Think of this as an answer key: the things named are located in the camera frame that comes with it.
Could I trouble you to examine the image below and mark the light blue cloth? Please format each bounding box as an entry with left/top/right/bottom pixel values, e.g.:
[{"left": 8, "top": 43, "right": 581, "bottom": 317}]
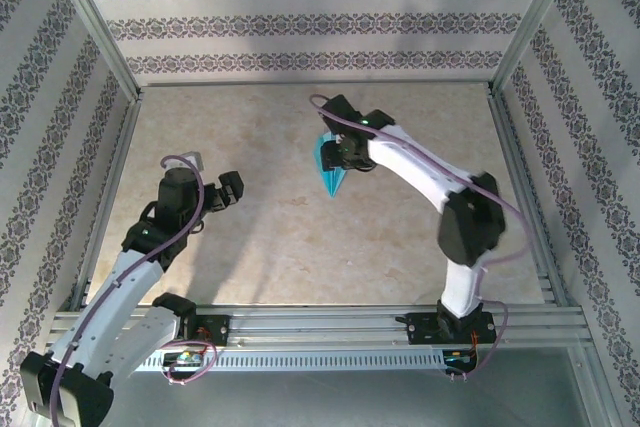
[{"left": 310, "top": 130, "right": 351, "bottom": 198}]

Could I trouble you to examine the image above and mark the left circuit board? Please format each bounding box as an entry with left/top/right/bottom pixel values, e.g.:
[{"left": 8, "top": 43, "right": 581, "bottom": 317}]
[{"left": 162, "top": 350, "right": 206, "bottom": 368}]

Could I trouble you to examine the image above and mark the circuit board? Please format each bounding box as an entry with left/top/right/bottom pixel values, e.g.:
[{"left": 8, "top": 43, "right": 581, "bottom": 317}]
[
  {"left": 443, "top": 348, "right": 480, "bottom": 369},
  {"left": 162, "top": 350, "right": 206, "bottom": 368}
]

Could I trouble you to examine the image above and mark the right circuit board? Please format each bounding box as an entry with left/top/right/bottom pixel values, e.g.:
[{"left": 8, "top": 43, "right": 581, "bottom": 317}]
[{"left": 443, "top": 348, "right": 480, "bottom": 369}]

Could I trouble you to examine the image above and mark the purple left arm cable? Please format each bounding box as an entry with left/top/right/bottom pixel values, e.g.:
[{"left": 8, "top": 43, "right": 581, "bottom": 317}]
[{"left": 49, "top": 154, "right": 219, "bottom": 426}]

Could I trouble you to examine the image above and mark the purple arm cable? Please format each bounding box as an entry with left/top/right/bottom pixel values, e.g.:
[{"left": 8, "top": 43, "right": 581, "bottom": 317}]
[
  {"left": 49, "top": 154, "right": 219, "bottom": 426},
  {"left": 308, "top": 93, "right": 534, "bottom": 381}
]

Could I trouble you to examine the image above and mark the aluminium back rail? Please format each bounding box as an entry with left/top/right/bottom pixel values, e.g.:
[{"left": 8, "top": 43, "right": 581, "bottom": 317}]
[{"left": 139, "top": 79, "right": 494, "bottom": 89}]

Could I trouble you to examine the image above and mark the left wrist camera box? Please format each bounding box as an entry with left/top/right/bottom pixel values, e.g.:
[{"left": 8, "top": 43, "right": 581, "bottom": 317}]
[{"left": 174, "top": 150, "right": 206, "bottom": 173}]

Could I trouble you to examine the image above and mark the aluminium side rail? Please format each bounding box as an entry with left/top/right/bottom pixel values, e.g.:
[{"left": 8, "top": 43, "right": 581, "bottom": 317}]
[
  {"left": 69, "top": 96, "right": 145, "bottom": 313},
  {"left": 487, "top": 90, "right": 571, "bottom": 308}
]

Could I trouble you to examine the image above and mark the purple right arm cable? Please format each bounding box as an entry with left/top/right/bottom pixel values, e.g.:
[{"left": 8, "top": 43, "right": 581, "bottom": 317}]
[{"left": 308, "top": 93, "right": 534, "bottom": 381}]

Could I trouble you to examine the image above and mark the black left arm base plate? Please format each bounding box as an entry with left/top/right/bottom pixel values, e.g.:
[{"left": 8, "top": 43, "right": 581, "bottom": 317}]
[{"left": 184, "top": 314, "right": 232, "bottom": 348}]

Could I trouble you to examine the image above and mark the aluminium mounting rail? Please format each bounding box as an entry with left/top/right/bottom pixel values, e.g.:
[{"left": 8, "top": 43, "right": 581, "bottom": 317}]
[{"left": 47, "top": 310, "right": 589, "bottom": 349}]

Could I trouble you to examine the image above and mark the aluminium frame post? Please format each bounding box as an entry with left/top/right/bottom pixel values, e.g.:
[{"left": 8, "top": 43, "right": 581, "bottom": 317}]
[
  {"left": 42, "top": 0, "right": 145, "bottom": 104},
  {"left": 489, "top": 0, "right": 586, "bottom": 96}
]

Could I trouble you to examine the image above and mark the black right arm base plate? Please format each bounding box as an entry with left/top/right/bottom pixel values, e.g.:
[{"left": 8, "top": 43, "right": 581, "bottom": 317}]
[{"left": 405, "top": 310, "right": 499, "bottom": 347}]

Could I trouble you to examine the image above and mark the slotted grey cable duct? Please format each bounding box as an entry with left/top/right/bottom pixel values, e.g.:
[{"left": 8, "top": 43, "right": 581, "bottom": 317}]
[{"left": 134, "top": 350, "right": 446, "bottom": 373}]

